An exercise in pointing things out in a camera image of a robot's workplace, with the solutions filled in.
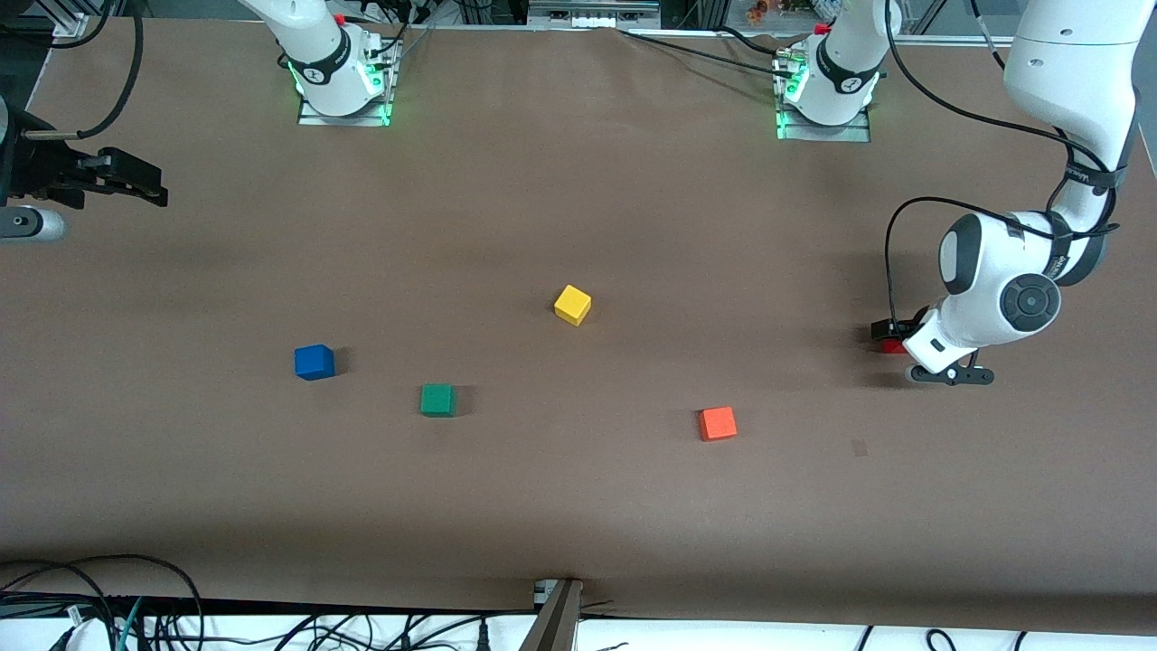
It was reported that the blue wooden block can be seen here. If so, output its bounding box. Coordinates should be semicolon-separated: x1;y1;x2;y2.
294;344;336;382

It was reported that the yellow wooden block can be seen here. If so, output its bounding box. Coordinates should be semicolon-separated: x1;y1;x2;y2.
553;284;593;327

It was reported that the white power strip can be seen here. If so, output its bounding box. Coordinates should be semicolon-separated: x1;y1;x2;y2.
529;0;661;30

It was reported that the black left camera cable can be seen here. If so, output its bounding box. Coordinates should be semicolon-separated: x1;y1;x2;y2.
881;0;1126;326

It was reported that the black camera cable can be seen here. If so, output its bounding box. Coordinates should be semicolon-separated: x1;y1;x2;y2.
23;0;146;142
881;0;1126;326

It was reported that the black right camera cable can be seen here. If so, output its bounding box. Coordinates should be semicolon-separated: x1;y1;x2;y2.
23;0;146;142

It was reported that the aluminium frame corner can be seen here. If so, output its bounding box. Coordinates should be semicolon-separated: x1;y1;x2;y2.
36;0;91;37

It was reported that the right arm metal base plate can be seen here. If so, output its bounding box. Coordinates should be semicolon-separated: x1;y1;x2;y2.
296;36;399;127

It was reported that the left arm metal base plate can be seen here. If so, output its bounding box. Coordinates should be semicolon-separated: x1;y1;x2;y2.
775;50;873;144

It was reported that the black base cable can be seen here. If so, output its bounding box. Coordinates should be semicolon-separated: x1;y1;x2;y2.
619;27;796;73

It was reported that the black looped floor cable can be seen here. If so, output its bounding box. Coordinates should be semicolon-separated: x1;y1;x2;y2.
0;554;205;651

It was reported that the green floor cable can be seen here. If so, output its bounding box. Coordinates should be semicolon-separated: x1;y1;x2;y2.
116;599;146;651

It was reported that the grey metal camera post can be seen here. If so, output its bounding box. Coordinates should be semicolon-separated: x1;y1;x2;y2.
520;579;584;651

